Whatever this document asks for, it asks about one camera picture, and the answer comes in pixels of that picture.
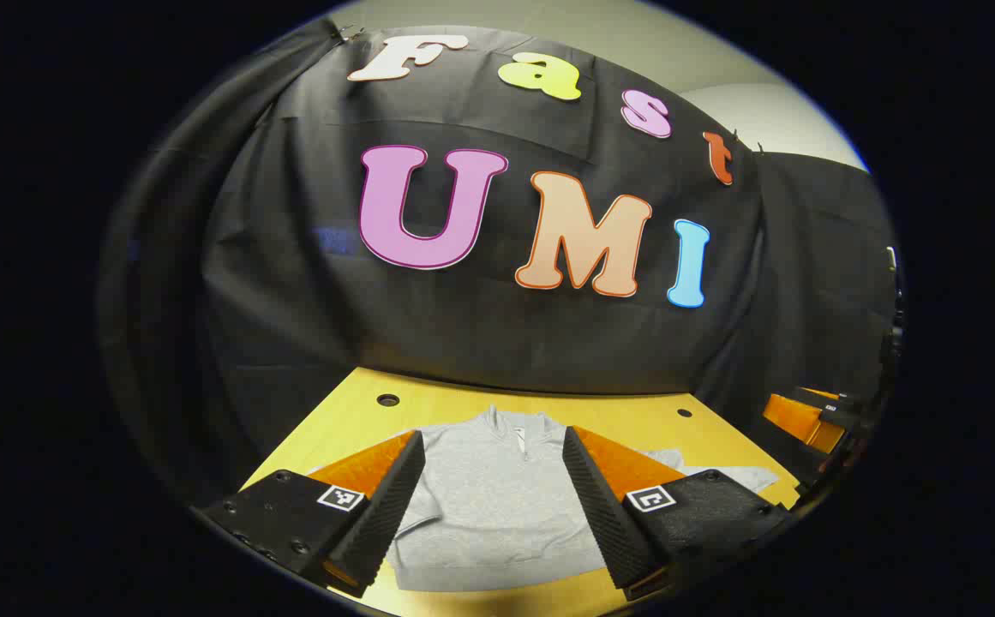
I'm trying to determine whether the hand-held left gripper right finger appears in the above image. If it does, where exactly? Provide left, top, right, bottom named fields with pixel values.
left=561, top=426, right=794, bottom=601

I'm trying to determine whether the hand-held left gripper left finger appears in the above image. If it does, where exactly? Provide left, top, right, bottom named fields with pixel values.
left=193, top=430, right=426, bottom=599

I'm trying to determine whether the grey sweatshirt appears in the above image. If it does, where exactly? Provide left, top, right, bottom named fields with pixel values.
left=309, top=405, right=779, bottom=594

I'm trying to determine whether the black backdrop cloth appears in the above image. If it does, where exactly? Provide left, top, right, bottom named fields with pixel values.
left=99, top=17, right=901, bottom=515

